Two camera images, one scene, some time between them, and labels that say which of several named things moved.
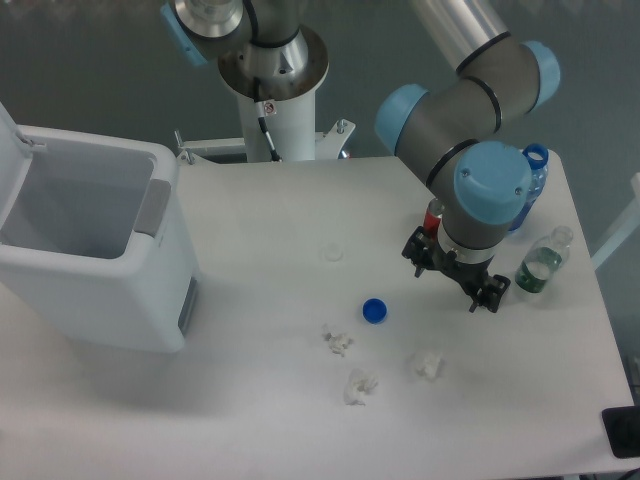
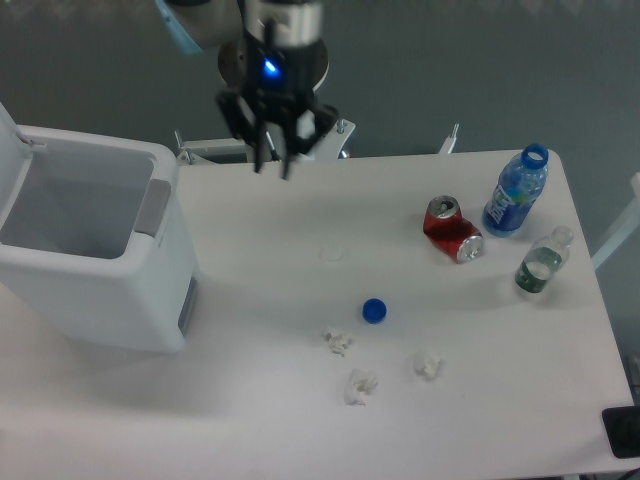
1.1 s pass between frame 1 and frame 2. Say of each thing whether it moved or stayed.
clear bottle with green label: stayed
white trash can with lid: stayed
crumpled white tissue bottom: stayed
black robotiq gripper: moved
